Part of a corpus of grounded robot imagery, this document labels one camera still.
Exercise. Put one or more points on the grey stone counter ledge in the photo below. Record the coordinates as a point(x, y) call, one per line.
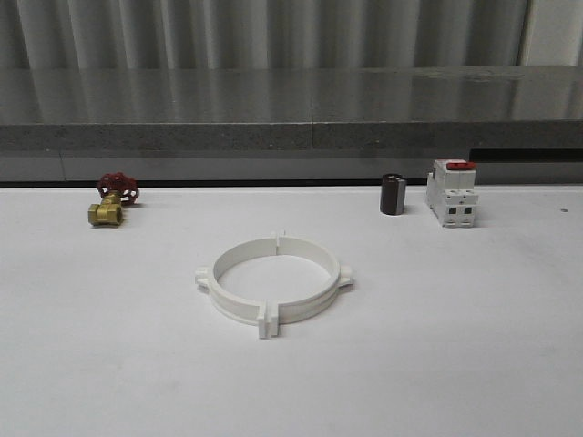
point(520, 124)

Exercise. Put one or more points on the white half pipe clamp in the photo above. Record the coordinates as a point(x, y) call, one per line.
point(301, 280)
point(254, 312)

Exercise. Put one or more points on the white circuit breaker red switch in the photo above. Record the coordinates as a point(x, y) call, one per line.
point(450, 192)

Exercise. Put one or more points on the brass valve red handwheel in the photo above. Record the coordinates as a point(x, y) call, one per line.
point(115, 190)

